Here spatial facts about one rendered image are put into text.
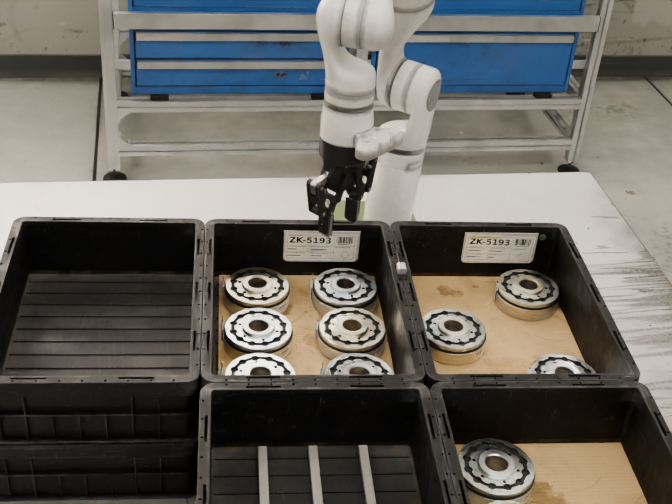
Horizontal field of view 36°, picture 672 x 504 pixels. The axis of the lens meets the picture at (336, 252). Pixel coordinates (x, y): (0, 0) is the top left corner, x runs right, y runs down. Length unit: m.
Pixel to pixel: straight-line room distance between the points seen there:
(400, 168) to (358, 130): 0.46
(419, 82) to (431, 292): 0.37
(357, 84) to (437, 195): 0.87
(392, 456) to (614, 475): 0.30
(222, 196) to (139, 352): 0.69
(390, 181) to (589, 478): 0.72
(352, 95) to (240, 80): 2.09
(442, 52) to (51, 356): 2.29
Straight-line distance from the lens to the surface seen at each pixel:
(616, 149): 4.19
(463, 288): 1.73
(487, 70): 3.65
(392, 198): 1.92
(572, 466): 1.46
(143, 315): 1.63
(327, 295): 1.63
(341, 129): 1.44
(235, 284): 1.64
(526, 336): 1.66
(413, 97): 1.82
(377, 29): 1.37
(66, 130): 3.99
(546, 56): 3.70
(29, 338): 1.61
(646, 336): 1.95
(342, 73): 1.41
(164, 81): 3.48
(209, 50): 3.44
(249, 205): 2.15
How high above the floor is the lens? 1.82
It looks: 34 degrees down
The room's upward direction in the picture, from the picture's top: 5 degrees clockwise
